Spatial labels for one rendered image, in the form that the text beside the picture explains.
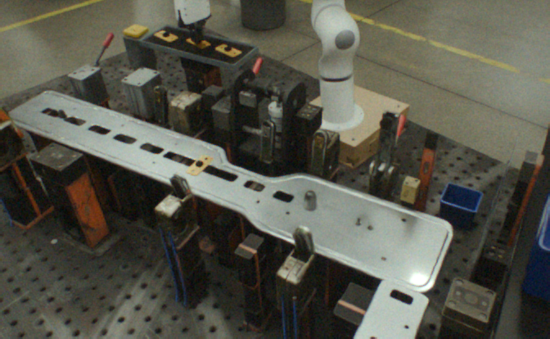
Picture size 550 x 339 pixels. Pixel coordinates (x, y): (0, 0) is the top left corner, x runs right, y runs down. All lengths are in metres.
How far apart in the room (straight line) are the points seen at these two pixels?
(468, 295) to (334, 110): 0.95
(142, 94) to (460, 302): 1.05
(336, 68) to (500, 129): 1.84
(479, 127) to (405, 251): 2.27
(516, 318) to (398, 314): 0.21
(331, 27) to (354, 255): 0.76
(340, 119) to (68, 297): 1.04
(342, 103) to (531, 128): 1.87
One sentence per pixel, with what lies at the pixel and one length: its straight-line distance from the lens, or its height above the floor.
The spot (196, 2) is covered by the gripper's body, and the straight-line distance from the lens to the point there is 1.58.
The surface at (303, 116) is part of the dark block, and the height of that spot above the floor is 1.12.
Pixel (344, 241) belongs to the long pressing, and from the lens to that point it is 1.16.
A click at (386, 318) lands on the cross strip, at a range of 1.05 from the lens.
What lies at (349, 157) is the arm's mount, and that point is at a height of 0.74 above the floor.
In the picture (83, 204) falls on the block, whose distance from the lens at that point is 1.56.
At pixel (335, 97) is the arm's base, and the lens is 1.78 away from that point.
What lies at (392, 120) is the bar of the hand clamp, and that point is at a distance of 1.19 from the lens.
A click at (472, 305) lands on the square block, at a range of 1.03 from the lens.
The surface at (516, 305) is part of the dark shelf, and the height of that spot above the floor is 1.03.
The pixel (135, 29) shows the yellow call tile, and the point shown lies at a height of 1.16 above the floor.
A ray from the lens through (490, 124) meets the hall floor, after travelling 3.41.
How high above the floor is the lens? 1.87
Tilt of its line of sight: 39 degrees down
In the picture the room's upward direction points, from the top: 3 degrees counter-clockwise
